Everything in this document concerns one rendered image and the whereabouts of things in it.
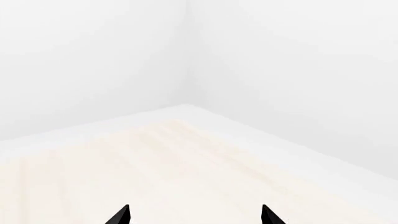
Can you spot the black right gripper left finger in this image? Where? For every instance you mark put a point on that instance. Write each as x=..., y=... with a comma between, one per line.
x=121, y=217

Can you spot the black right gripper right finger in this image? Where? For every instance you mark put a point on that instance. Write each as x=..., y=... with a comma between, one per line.
x=270, y=217

